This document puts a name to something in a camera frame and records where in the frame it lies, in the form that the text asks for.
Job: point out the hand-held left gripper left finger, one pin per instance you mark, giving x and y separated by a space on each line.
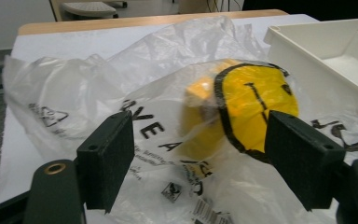
105 161

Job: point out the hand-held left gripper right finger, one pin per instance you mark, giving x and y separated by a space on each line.
301 158

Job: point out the yellow carton box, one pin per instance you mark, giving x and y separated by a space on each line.
248 105

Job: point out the clear printed plastic bag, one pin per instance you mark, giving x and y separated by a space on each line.
112 84

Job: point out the white plastic bin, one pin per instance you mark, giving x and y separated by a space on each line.
338 62

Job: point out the white table mat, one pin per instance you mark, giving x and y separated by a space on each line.
74 43

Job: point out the grey footrest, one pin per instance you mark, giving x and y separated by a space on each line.
88 8

